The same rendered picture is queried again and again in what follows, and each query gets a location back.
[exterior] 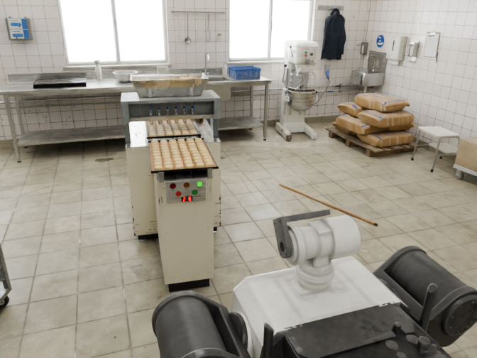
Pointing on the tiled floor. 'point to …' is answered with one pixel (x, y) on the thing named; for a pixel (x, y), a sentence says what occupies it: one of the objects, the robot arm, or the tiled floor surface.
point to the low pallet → (370, 145)
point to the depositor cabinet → (140, 160)
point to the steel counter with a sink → (75, 134)
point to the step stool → (439, 142)
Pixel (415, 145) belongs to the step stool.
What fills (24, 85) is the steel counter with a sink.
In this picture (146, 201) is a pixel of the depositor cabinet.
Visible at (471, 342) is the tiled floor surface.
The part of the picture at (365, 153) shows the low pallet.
